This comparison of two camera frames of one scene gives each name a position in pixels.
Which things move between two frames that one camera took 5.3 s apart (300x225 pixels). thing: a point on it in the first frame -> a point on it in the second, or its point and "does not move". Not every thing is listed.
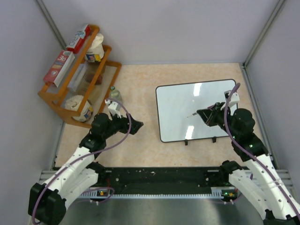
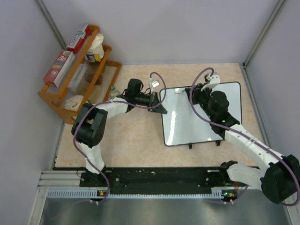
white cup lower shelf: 72,103 does not move
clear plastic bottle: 115,94 does not move
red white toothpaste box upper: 73,46 does not move
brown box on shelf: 99,80 does not move
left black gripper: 123,122 -> 153,99
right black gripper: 209,116 -> 197,92
